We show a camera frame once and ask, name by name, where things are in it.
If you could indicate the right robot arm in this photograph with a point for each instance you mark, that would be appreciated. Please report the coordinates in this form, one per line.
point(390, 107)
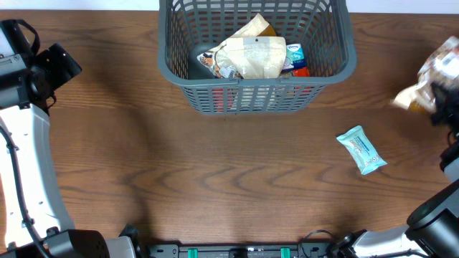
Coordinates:
point(432, 228)

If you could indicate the beige paper pouch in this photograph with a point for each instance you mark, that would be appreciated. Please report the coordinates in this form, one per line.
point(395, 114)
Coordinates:
point(257, 57)

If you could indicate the Kleenex tissue multipack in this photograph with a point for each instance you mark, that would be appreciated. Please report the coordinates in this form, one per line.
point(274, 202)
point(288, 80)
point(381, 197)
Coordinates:
point(294, 58)

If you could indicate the brown white snack bag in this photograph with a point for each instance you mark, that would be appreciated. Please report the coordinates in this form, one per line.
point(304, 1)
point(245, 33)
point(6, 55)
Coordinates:
point(441, 68)

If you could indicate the teal snack packet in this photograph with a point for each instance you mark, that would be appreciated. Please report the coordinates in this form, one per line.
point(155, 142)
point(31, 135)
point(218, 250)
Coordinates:
point(361, 149)

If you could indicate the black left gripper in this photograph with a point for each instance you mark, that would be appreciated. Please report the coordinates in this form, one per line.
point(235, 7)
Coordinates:
point(59, 72)

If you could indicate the grey plastic basket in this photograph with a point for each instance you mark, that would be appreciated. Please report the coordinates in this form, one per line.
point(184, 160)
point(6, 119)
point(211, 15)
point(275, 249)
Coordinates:
point(187, 28)

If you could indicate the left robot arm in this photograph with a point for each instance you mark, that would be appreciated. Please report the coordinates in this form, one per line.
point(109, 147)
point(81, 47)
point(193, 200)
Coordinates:
point(37, 222)

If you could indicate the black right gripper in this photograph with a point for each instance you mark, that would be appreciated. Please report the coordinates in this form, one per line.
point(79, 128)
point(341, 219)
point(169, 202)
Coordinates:
point(449, 103)

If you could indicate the cream brown snack bag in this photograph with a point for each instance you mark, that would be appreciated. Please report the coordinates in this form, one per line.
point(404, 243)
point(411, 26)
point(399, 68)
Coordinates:
point(216, 59)

